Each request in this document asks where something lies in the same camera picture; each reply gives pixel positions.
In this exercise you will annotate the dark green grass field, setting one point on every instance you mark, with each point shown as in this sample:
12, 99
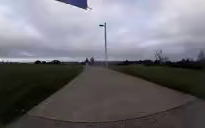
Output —
20, 86

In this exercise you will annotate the green grass bank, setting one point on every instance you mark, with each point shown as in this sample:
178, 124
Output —
176, 78

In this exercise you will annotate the clump of dark trees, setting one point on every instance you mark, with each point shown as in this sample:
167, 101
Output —
53, 62

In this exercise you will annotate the grey asphalt pavement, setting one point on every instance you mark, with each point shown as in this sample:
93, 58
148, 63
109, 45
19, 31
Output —
193, 117

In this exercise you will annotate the pale concrete path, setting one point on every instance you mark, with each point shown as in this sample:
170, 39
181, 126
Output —
101, 93

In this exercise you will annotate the grey street lamp pole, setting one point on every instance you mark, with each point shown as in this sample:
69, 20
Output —
105, 46

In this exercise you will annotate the small dark trees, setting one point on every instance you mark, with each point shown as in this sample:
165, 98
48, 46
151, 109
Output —
91, 60

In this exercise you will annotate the row of bare trees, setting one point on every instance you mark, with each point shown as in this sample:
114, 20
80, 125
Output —
190, 62

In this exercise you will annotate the blue flag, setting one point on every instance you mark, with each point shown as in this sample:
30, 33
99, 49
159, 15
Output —
77, 3

